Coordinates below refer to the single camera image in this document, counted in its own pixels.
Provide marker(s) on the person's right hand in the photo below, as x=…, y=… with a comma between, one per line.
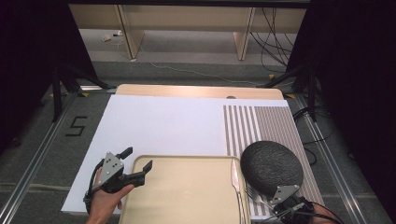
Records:
x=323, y=217

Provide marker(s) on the striped woven placemat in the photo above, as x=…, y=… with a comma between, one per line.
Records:
x=274, y=124

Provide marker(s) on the person's left hand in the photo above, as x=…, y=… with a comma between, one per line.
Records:
x=106, y=202

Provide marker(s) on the silver fork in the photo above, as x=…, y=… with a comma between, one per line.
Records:
x=253, y=193

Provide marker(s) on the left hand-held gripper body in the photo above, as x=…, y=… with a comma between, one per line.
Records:
x=111, y=169

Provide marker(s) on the white board sheet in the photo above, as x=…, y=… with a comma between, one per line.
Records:
x=162, y=124

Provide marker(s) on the silver table knife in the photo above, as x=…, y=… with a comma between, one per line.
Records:
x=236, y=183

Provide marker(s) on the white power adapter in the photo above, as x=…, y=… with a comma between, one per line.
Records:
x=106, y=38

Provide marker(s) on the light wooden desk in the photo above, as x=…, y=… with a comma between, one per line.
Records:
x=186, y=18

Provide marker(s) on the black curtain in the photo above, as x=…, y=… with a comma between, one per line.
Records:
x=31, y=62
x=358, y=77

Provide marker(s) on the aluminium floor rail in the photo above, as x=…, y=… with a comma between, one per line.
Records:
x=34, y=161
x=330, y=161

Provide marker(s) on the beige plastic tray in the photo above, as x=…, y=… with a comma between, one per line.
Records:
x=186, y=189

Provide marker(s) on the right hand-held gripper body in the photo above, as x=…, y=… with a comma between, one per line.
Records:
x=285, y=194

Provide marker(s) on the black round plate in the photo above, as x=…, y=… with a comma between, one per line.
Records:
x=271, y=168

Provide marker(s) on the black metal stand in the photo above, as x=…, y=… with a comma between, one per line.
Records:
x=311, y=93
x=56, y=93

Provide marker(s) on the wooden table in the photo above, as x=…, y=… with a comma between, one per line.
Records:
x=186, y=91

